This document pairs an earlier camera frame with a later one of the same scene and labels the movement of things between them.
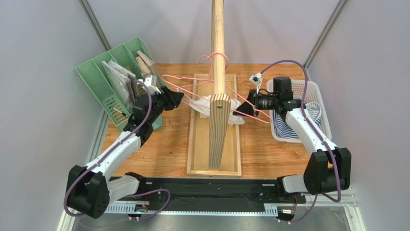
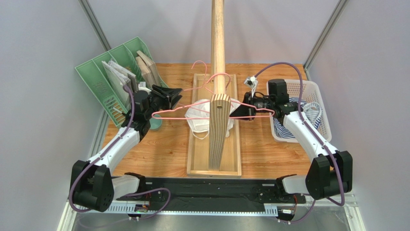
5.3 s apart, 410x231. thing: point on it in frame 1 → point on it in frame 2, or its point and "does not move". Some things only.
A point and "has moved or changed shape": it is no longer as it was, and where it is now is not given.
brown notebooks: x=147 y=67 does not move
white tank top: x=202 y=105 has moved or changed shape
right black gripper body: x=251 y=102 does not move
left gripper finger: x=173 y=100 does not move
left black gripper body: x=159 y=101 does not move
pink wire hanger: x=269 y=121 → x=272 y=114
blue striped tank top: x=281 y=128 does not move
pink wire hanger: x=209 y=80 → x=204 y=84
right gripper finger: x=251 y=96 does not move
